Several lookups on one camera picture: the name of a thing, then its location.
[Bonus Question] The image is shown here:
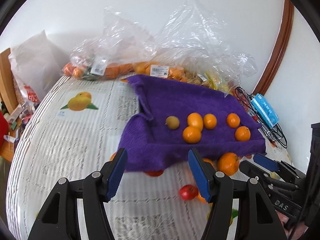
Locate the small orange middle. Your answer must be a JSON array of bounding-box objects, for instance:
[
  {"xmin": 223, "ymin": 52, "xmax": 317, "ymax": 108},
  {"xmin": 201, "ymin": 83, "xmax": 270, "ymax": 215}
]
[{"xmin": 203, "ymin": 113, "xmax": 217, "ymax": 130}]

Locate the wooden chair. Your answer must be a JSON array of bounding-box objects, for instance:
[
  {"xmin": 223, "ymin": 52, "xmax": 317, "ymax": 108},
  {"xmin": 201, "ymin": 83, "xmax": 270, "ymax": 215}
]
[{"xmin": 0, "ymin": 48, "xmax": 18, "ymax": 114}]

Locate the clear bag of tangerines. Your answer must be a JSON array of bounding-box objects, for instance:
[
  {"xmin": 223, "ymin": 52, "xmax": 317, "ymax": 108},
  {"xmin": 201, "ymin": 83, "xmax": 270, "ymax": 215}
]
[{"xmin": 62, "ymin": 7, "xmax": 156, "ymax": 81}]

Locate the brown wooden door frame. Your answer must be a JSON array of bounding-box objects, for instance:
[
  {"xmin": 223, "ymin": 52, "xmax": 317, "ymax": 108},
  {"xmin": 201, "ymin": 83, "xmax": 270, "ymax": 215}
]
[{"xmin": 253, "ymin": 0, "xmax": 294, "ymax": 95}]

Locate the clear bag of oranges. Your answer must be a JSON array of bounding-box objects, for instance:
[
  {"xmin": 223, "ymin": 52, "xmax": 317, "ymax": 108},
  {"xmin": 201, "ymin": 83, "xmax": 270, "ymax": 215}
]
[{"xmin": 134, "ymin": 0, "xmax": 257, "ymax": 94}]

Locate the mandarin orange dimpled skin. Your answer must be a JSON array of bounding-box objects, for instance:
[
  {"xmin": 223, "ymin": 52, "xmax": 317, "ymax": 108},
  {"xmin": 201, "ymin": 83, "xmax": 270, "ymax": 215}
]
[{"xmin": 234, "ymin": 126, "xmax": 251, "ymax": 141}]

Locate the small orange on towel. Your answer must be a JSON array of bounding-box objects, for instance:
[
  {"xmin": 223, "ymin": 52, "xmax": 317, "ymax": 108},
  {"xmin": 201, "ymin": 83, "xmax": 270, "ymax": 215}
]
[{"xmin": 226, "ymin": 113, "xmax": 241, "ymax": 128}]

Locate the smooth round orange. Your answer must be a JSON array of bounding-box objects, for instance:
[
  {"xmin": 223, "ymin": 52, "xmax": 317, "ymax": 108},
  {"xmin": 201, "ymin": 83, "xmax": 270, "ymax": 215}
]
[{"xmin": 182, "ymin": 126, "xmax": 202, "ymax": 144}]

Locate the bag of longan fruit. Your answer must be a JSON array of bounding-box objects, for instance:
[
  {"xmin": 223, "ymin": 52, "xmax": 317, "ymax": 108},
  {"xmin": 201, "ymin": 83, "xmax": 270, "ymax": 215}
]
[{"xmin": 184, "ymin": 71, "xmax": 214, "ymax": 89}]

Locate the green-brown kiwi fruit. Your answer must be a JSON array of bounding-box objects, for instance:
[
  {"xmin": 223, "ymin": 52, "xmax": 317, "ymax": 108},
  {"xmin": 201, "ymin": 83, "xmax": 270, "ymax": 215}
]
[{"xmin": 165, "ymin": 116, "xmax": 180, "ymax": 130}]

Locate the small red cherry tomato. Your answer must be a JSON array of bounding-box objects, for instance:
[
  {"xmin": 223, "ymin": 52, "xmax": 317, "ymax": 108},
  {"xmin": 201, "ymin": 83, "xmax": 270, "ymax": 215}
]
[{"xmin": 179, "ymin": 184, "xmax": 199, "ymax": 201}]

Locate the person right hand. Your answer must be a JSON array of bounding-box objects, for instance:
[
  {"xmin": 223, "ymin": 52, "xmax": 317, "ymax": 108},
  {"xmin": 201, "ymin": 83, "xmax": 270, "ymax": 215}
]
[{"xmin": 276, "ymin": 211, "xmax": 308, "ymax": 240}]

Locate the oval kumquat orange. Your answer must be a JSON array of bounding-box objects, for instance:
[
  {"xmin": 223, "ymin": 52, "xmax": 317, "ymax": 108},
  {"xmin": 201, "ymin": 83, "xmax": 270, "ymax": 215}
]
[{"xmin": 187, "ymin": 112, "xmax": 203, "ymax": 132}]

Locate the purple fleece towel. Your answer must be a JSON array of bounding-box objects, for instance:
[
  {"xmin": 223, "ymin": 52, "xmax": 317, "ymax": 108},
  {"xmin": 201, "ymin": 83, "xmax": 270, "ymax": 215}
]
[{"xmin": 119, "ymin": 75, "xmax": 266, "ymax": 172}]

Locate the large orange with stem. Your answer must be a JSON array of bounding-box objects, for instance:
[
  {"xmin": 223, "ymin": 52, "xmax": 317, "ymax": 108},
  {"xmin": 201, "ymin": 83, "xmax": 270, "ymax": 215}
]
[{"xmin": 217, "ymin": 152, "xmax": 240, "ymax": 176}]

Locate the orange near left gripper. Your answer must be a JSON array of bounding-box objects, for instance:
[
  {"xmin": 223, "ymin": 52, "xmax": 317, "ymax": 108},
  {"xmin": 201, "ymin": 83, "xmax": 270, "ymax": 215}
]
[{"xmin": 202, "ymin": 158, "xmax": 216, "ymax": 169}]

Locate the white plastic bag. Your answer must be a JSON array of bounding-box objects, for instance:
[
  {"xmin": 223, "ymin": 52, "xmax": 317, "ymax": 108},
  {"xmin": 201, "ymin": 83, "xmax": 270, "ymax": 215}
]
[{"xmin": 8, "ymin": 30, "xmax": 62, "ymax": 102}]

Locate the blue tissue pack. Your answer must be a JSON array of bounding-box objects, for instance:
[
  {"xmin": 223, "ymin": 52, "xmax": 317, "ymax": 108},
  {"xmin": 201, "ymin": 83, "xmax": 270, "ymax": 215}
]
[{"xmin": 251, "ymin": 93, "xmax": 279, "ymax": 128}]

